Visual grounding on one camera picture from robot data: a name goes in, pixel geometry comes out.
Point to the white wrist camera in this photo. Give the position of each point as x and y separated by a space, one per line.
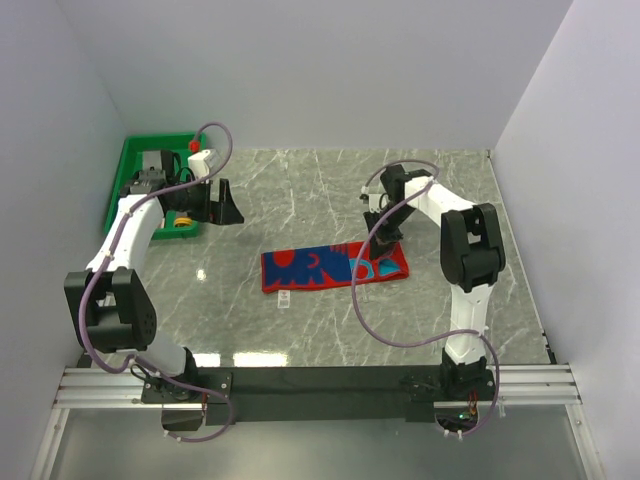
374 202
203 162

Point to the aluminium rail frame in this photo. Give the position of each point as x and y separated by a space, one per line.
519 385

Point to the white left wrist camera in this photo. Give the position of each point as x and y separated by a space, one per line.
203 162

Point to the red and blue towel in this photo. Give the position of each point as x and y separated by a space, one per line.
328 267

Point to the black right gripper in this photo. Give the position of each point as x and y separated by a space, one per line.
378 237

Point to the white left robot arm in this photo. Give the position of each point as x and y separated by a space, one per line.
114 318

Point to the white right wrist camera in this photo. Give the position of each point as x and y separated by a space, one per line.
374 202

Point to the orange and grey towel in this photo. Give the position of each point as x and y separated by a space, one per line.
182 221

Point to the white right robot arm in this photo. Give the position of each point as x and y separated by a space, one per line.
471 256

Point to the green plastic tray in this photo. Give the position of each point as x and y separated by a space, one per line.
148 165

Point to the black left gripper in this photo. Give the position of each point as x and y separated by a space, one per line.
221 212

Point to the black base beam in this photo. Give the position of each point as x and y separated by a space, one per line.
265 394

